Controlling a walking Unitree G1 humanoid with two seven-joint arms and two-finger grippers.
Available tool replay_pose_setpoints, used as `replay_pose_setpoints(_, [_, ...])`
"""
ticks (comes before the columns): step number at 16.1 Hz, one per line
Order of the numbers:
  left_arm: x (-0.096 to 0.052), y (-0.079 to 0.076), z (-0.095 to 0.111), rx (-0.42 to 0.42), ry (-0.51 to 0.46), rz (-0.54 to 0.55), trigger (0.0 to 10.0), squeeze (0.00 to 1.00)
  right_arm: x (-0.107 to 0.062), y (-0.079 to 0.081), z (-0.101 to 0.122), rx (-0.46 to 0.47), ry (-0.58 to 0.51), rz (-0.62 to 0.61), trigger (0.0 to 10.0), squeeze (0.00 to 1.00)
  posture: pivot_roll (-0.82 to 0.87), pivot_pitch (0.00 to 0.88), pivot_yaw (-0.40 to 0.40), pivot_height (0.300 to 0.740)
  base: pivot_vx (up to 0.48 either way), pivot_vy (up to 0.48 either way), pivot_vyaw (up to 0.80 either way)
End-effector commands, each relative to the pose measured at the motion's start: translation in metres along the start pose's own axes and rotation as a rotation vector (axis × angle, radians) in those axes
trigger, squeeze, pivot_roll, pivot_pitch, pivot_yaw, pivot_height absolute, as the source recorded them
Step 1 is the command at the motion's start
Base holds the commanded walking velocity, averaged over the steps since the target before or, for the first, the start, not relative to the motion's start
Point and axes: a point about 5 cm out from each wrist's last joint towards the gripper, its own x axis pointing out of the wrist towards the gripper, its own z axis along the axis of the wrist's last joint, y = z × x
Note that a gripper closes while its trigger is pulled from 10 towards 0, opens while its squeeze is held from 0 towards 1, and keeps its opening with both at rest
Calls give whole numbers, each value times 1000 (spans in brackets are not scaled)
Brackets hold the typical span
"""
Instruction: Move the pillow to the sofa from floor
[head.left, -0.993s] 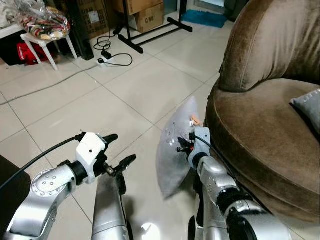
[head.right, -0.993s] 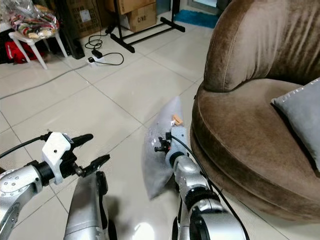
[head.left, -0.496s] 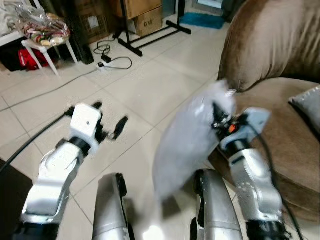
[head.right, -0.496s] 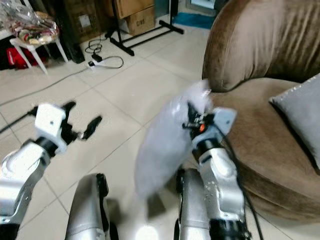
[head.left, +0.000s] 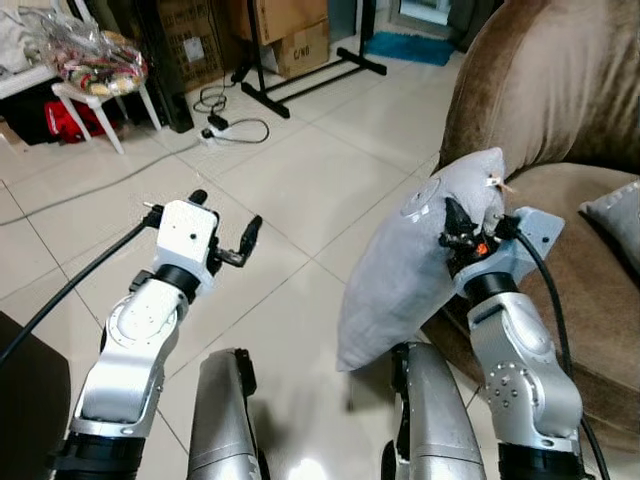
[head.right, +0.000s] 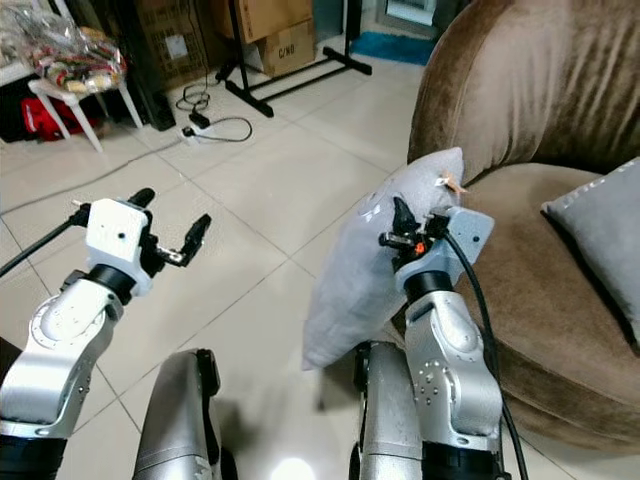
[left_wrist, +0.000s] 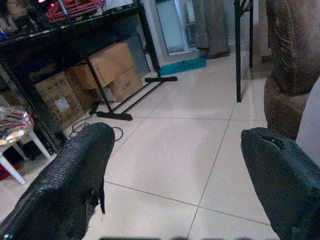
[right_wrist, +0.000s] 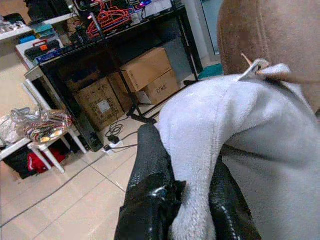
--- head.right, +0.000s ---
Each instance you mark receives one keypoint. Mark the white plastic stool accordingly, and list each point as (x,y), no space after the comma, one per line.
(72,96)

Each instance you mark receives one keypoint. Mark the large cardboard box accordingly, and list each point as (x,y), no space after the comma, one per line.
(265,15)

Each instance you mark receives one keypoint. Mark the grey pillow with stitched edge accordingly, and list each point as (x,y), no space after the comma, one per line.
(605,240)

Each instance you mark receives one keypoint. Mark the dark furniture corner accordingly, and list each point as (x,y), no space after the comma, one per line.
(6,360)

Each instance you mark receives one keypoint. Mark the white table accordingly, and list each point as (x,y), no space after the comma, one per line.
(15,72)

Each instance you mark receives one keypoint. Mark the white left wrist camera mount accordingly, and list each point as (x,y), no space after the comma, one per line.
(117,232)

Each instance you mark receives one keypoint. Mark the black metal stand frame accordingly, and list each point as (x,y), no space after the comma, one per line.
(285,85)

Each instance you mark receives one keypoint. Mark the dark brown labelled box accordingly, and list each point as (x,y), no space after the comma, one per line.
(172,45)

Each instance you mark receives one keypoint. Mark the silver robot leg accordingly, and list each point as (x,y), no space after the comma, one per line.
(390,420)
(175,420)

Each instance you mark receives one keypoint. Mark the grey pillow with round patch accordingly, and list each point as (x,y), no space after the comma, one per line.
(360,270)

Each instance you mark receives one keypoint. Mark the silver right robot leg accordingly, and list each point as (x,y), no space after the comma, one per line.
(390,420)

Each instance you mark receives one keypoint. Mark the blue floor mat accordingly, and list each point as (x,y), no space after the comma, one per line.
(390,47)

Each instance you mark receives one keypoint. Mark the clear bag of snacks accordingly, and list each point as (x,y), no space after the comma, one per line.
(75,55)

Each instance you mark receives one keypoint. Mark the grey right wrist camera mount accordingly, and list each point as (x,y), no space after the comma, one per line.
(465,243)

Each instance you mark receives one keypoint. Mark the brown velvet sofa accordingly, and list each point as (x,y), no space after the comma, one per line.
(540,90)

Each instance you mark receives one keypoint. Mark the white power strip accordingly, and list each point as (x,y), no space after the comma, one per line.
(195,128)

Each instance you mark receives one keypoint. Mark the small printed cardboard box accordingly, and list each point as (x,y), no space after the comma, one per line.
(290,50)

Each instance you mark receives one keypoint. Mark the silver left robot leg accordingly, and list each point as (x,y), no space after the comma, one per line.
(175,420)

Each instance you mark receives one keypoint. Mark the red bag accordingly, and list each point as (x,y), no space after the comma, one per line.
(50,115)

